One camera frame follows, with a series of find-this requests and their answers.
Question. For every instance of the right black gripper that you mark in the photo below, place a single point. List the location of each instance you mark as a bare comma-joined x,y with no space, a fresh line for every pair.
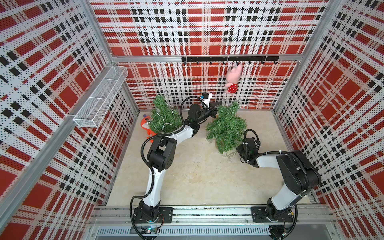
239,149

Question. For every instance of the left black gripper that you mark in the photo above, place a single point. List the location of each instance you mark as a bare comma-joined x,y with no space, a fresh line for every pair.
213,109

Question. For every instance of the small green christmas tree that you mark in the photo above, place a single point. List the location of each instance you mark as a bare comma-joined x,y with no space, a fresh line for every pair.
227,127
165,115

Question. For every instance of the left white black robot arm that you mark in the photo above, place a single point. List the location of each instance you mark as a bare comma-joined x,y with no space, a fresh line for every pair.
158,153

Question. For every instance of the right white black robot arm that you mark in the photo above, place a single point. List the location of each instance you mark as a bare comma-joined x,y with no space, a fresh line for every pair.
299,175

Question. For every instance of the pink pig plush toy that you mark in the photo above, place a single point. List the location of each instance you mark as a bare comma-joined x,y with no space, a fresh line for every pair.
233,77

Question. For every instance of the red shark plush toy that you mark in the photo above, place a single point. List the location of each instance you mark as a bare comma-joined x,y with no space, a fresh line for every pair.
145,125

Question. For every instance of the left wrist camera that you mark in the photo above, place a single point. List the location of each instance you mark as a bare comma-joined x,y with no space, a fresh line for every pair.
206,97

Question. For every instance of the black wall hook rail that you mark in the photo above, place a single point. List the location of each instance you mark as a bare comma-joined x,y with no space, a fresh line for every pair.
225,59

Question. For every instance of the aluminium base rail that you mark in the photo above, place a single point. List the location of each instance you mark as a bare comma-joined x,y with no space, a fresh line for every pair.
232,222

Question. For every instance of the white wire mesh basket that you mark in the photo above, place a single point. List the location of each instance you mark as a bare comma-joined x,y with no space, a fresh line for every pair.
96,106

